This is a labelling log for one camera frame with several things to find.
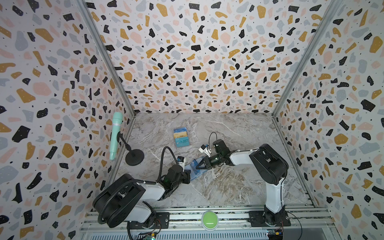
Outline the black corrugated cable hose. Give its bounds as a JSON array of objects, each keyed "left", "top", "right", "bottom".
[{"left": 95, "top": 146, "right": 179, "bottom": 225}]

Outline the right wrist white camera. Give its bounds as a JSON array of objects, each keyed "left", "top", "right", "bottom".
[{"left": 199, "top": 145, "right": 212, "bottom": 157}]

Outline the white ventilated cable duct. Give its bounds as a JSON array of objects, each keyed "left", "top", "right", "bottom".
[{"left": 86, "top": 230, "right": 269, "bottom": 240}]

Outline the green push button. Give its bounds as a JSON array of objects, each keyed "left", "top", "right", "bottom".
[{"left": 201, "top": 211, "right": 219, "bottom": 231}]

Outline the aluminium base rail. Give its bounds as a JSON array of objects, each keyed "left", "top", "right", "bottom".
[{"left": 80, "top": 205, "right": 335, "bottom": 234}]

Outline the black microphone stand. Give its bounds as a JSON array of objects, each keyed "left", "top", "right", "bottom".
[{"left": 117, "top": 132, "right": 145, "bottom": 166}]

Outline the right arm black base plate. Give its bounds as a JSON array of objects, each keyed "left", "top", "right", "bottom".
[{"left": 248, "top": 209, "right": 291, "bottom": 227}]

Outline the mint green microphone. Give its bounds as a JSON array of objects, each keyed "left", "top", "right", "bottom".
[{"left": 110, "top": 112, "right": 123, "bottom": 161}]

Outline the blue leather card holder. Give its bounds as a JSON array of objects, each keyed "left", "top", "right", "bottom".
[{"left": 184, "top": 157, "right": 207, "bottom": 181}]

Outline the clear box with cards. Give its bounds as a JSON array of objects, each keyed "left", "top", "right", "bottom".
[{"left": 173, "top": 127, "right": 190, "bottom": 148}]

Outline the dark blue VIP credit card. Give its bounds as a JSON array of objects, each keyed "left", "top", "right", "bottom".
[{"left": 190, "top": 159, "right": 200, "bottom": 175}]

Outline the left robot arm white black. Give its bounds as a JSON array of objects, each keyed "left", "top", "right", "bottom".
[{"left": 93, "top": 164, "right": 191, "bottom": 229}]

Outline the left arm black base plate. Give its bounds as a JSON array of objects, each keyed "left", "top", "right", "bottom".
[{"left": 128, "top": 212, "right": 170, "bottom": 231}]

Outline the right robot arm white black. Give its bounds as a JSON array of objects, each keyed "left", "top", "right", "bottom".
[{"left": 196, "top": 140, "right": 289, "bottom": 227}]

